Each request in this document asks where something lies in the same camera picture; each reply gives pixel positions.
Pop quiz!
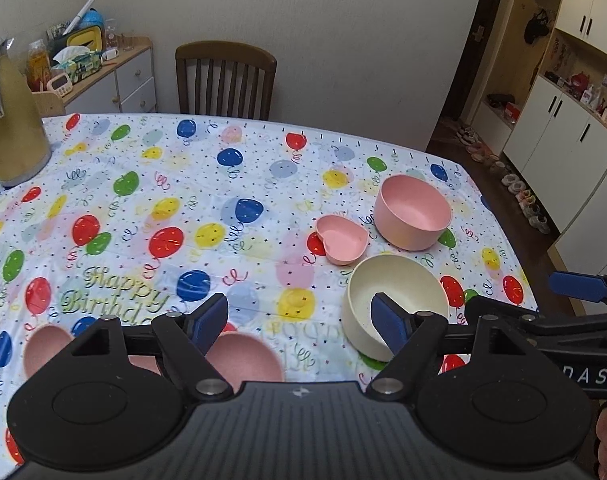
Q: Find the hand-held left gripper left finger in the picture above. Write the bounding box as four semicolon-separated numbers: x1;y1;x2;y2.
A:
70;292;234;401

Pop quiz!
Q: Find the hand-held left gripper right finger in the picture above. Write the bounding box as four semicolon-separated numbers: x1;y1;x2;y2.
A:
366;291;534;401

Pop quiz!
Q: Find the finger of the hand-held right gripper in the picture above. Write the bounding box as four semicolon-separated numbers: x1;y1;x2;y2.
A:
550;271;607;302
464;294;539;323

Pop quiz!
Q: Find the cream round bowl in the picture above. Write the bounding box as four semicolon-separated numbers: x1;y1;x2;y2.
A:
342;254;450;363

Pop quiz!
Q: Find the pink bear-shaped plate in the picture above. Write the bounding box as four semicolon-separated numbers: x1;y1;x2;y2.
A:
23;324;285;385

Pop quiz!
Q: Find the small pink heart bowl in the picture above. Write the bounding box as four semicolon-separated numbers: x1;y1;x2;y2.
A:
316;215;369;266

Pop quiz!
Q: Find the pink round bowl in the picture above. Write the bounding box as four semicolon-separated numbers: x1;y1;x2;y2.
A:
373;174;453;252

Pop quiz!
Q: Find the row of shoes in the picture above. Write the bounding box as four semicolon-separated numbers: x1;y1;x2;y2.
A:
456;125;551;235

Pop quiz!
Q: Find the balloon printed tablecloth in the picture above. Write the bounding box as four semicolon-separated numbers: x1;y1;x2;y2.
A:
0;112;539;466

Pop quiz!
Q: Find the dark entrance door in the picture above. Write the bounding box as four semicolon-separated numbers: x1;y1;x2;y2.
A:
453;0;499;126

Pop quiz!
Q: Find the dark wooden chair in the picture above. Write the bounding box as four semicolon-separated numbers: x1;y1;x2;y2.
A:
175;41;278;122

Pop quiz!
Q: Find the white drawer cabinet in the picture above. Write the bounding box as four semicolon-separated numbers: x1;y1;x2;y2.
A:
58;36;159;116

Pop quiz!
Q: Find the black hanging bag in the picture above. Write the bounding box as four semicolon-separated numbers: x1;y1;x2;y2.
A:
524;9;554;45

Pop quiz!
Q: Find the light wooden box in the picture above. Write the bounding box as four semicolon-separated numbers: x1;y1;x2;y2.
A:
32;91;66;117

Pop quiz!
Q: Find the gold thermos jug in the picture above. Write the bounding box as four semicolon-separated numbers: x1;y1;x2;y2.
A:
0;37;52;188

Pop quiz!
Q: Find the green tissue box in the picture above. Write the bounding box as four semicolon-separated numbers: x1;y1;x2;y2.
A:
52;46;103;83

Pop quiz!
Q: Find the orange jar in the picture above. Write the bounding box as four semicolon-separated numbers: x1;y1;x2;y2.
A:
27;40;51;92

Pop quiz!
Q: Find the blue yellow storage case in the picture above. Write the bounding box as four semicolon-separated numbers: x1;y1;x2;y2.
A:
66;10;106;53

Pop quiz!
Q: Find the white plastic wand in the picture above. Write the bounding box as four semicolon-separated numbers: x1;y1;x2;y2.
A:
63;0;95;36

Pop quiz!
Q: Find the white wooden wall cabinet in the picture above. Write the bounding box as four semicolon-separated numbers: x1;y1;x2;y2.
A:
478;0;607;271

